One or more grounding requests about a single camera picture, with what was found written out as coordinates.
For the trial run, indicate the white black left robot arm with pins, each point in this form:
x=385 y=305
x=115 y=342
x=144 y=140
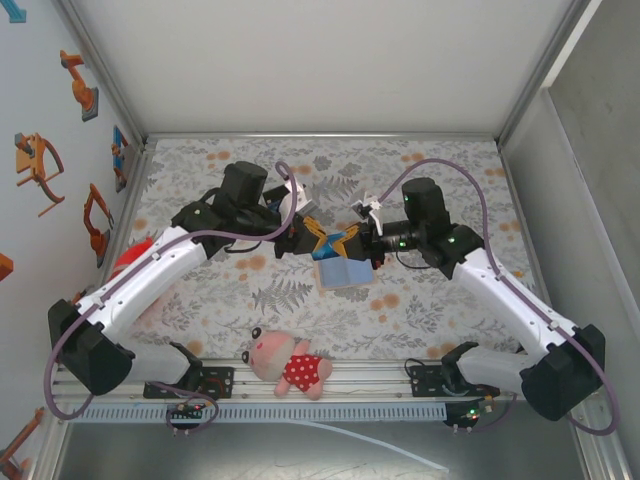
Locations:
x=150 y=280

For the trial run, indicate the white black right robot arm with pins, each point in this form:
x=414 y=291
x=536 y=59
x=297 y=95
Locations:
x=510 y=305

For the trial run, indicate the floral table mat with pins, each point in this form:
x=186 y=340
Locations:
x=400 y=325

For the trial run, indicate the pink pig plush toy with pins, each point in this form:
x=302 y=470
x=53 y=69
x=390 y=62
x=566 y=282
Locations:
x=300 y=372

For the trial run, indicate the blue orange gantry sticker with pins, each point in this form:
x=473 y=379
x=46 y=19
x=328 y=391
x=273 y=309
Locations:
x=119 y=150

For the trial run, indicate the red plush toy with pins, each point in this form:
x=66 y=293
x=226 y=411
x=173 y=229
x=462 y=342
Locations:
x=132 y=255

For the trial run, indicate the orange excavator sticker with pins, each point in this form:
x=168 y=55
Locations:
x=97 y=240

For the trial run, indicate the right circuit board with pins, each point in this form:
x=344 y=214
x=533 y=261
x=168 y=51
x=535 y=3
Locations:
x=465 y=417

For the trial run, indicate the circuit board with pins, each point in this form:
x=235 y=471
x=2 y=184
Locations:
x=192 y=411
x=465 y=417

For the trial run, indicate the left circuit board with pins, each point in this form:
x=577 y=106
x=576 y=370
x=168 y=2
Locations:
x=192 y=411

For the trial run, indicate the orange claw sticker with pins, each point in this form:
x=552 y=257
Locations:
x=30 y=160

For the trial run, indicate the aluminium rear rail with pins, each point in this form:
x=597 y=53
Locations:
x=320 y=136

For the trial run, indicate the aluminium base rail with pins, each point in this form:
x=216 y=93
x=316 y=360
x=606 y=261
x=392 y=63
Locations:
x=370 y=385

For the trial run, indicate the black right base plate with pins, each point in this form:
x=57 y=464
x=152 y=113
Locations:
x=420 y=385

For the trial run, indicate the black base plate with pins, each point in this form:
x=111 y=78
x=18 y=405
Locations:
x=420 y=385
x=228 y=375

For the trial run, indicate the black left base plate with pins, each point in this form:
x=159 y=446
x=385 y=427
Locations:
x=228 y=375

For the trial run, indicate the aluminium corner post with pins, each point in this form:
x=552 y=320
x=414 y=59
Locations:
x=102 y=65
x=547 y=65

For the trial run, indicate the small orange wall sticker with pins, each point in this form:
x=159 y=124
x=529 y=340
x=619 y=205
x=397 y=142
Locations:
x=4 y=265

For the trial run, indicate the blue wall sticker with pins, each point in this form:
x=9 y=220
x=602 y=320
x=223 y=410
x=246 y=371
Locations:
x=19 y=14

